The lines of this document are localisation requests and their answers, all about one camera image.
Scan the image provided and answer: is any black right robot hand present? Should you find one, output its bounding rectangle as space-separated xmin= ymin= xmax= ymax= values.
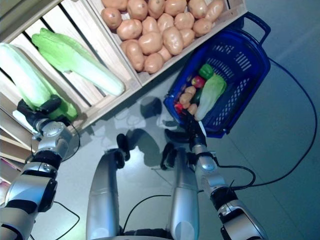
xmin=183 ymin=110 xmax=208 ymax=145

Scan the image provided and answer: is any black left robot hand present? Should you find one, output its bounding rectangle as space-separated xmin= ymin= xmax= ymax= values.
xmin=16 ymin=94 xmax=69 ymax=131

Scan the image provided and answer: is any green white napa cabbage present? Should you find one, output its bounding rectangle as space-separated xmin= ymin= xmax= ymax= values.
xmin=0 ymin=42 xmax=78 ymax=121
xmin=31 ymin=27 xmax=126 ymax=97
xmin=194 ymin=74 xmax=228 ymax=121

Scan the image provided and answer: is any blue plastic shopping basket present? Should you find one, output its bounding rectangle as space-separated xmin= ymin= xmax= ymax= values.
xmin=163 ymin=11 xmax=272 ymax=139

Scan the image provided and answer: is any dark green cucumber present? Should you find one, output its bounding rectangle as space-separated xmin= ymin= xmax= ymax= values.
xmin=191 ymin=89 xmax=204 ymax=105

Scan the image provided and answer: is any red apple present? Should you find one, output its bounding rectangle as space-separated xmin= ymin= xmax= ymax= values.
xmin=191 ymin=75 xmax=207 ymax=89

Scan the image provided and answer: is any wooden display stand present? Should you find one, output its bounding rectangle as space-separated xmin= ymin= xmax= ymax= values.
xmin=0 ymin=106 xmax=38 ymax=166

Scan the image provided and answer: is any green bell pepper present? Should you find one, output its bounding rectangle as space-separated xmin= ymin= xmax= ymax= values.
xmin=198 ymin=63 xmax=215 ymax=79

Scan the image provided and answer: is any silver right robot leg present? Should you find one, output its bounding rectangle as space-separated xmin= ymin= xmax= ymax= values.
xmin=160 ymin=143 xmax=201 ymax=240

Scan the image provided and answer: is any silver robot leg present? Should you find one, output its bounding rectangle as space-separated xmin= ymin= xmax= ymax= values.
xmin=86 ymin=133 xmax=131 ymax=240
xmin=160 ymin=143 xmax=201 ymax=240

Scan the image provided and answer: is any slatted wooden cabbage crate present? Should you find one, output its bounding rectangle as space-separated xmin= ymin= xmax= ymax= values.
xmin=0 ymin=0 xmax=143 ymax=132

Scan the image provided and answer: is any silver left robot leg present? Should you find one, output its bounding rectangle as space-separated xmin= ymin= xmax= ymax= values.
xmin=86 ymin=133 xmax=131 ymax=240

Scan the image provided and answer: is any wooden potato crate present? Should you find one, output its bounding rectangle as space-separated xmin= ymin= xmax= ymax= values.
xmin=86 ymin=0 xmax=248 ymax=88

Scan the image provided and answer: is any dark robot torso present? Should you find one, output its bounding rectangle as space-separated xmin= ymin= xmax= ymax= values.
xmin=116 ymin=226 xmax=175 ymax=240

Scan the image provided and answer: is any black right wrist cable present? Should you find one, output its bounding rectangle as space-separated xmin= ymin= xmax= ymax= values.
xmin=214 ymin=161 xmax=257 ymax=190

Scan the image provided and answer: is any black floor cable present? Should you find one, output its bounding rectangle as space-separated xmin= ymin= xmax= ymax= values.
xmin=123 ymin=194 xmax=173 ymax=233
xmin=231 ymin=56 xmax=318 ymax=191

